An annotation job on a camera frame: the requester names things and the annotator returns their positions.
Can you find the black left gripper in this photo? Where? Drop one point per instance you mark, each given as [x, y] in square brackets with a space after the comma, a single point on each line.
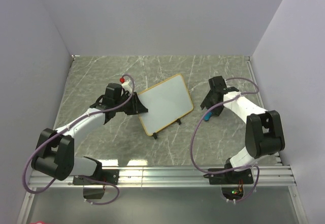
[136, 106]

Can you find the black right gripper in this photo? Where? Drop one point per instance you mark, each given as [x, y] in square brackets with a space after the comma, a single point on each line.
[206, 101]

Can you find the blue bone-shaped eraser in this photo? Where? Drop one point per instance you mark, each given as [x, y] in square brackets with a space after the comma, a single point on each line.
[207, 116]

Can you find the yellow framed whiteboard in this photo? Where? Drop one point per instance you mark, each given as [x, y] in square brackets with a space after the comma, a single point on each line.
[167, 102]

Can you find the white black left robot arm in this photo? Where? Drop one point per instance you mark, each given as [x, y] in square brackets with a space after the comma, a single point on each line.
[56, 157]

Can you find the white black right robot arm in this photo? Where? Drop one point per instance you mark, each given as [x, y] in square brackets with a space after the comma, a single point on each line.
[239, 105]

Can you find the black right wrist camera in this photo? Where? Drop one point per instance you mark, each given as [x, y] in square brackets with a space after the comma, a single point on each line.
[217, 83]

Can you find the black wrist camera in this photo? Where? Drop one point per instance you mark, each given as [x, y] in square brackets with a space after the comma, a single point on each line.
[113, 92]
[217, 83]

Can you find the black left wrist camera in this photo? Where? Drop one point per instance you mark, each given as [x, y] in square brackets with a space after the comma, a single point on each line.
[113, 92]

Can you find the aluminium right side rail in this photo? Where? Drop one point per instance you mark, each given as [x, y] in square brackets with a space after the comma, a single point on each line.
[258, 130]

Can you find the aluminium rail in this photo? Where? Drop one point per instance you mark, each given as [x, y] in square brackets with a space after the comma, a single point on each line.
[188, 176]
[258, 130]

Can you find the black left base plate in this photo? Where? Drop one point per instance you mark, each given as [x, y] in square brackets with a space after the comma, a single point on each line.
[106, 175]

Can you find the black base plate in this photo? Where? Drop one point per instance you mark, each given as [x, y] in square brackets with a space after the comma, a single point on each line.
[231, 178]
[106, 175]

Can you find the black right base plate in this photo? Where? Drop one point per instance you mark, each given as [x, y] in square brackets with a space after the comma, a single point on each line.
[231, 178]

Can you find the aluminium front rail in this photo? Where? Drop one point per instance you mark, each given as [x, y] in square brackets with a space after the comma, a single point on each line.
[188, 176]

